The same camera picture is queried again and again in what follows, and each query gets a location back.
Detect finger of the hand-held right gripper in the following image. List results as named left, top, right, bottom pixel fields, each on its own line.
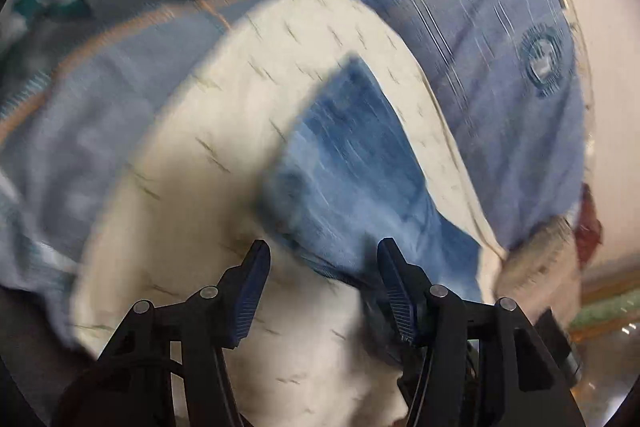
left=536, top=307, right=585, bottom=383

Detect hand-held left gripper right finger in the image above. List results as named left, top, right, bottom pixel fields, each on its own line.
left=376, top=237, right=587, bottom=427

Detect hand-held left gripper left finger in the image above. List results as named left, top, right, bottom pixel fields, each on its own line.
left=99, top=239, right=273, bottom=427

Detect blue denim pants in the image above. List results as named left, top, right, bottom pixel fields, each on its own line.
left=259, top=54, right=487, bottom=360

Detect beige striped pillow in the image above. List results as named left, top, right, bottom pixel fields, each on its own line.
left=495, top=214, right=584, bottom=309

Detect cream leaf print bed sheet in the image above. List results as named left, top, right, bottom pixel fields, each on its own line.
left=70, top=0, right=507, bottom=427

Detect red-brown cloth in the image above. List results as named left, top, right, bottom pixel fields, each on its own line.
left=572, top=184, right=604, bottom=266

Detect dark grey cloth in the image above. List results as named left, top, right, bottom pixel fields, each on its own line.
left=0, top=284, right=103, bottom=413

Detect grey-blue star print quilt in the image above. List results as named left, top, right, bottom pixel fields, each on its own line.
left=0, top=0, right=352, bottom=350

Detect blue plaid pillow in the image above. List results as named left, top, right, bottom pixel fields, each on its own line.
left=340, top=0, right=590, bottom=254

